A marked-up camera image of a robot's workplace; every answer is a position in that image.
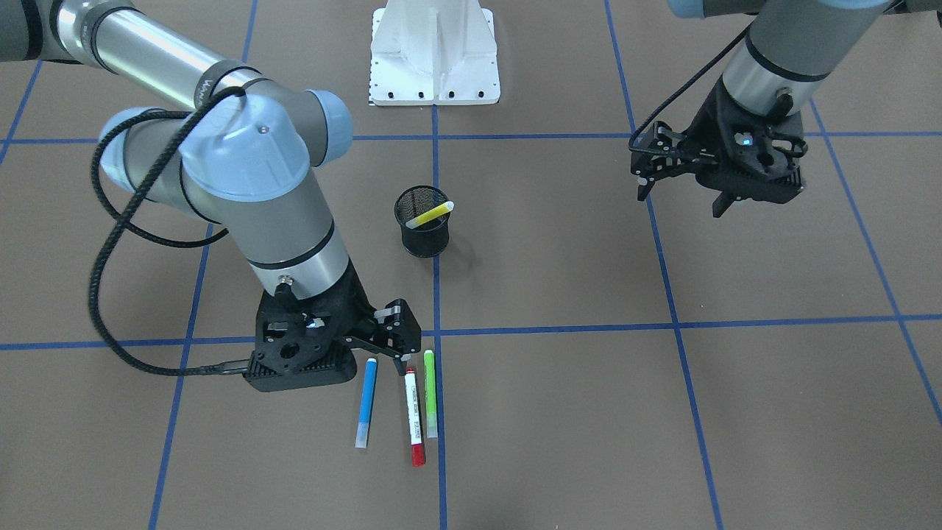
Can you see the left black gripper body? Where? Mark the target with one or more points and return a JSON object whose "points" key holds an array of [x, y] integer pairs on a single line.
{"points": [[712, 124]]}

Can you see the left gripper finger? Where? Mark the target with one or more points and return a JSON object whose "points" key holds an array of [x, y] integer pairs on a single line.
{"points": [[723, 202]]}

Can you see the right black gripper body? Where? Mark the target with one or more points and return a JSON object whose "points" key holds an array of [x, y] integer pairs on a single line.
{"points": [[358, 305]]}

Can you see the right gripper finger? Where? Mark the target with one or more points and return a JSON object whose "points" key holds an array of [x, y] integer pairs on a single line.
{"points": [[401, 363]]}

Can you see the green highlighter pen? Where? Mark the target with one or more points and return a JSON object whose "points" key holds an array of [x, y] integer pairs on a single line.
{"points": [[431, 400]]}

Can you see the blue highlighter pen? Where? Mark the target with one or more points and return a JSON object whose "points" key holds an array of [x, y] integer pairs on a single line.
{"points": [[364, 421]]}

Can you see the red white marker pen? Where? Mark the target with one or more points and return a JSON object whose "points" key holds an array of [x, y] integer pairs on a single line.
{"points": [[416, 437]]}

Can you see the yellow highlighter pen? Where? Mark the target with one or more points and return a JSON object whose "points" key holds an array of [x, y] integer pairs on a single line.
{"points": [[432, 214]]}

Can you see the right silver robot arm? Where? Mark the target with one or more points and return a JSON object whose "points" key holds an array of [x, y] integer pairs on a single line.
{"points": [[236, 159]]}

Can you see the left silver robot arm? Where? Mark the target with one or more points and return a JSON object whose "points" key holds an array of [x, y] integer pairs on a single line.
{"points": [[790, 47]]}

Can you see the black mesh pen cup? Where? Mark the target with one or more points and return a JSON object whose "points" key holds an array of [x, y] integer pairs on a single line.
{"points": [[423, 212]]}

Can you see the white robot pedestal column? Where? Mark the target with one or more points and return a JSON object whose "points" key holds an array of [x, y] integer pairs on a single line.
{"points": [[433, 53]]}

